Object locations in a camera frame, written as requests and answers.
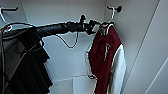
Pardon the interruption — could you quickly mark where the white wardrobe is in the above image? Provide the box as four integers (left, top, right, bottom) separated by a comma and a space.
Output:
0, 0, 160, 94

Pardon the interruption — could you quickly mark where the black t-shirt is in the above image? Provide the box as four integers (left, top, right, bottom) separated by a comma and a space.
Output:
4, 33, 55, 94

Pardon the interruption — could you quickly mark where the white t-shirt hanger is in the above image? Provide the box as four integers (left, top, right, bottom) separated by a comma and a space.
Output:
0, 6, 15, 33

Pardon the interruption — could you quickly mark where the white wardrobe door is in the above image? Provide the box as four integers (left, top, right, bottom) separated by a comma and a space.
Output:
123, 0, 168, 94

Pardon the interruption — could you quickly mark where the dark wardrobe hook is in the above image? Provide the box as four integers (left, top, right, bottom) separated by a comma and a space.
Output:
0, 5, 21, 14
106, 4, 123, 15

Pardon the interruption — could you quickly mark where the thin arm cable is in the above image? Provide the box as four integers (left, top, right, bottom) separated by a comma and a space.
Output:
54, 31, 81, 50

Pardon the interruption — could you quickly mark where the red and white jacket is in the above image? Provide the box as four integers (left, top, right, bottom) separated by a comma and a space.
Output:
85, 22, 128, 94

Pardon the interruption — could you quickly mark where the white jacket hanger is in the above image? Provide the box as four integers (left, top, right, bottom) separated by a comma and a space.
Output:
97, 8, 117, 36

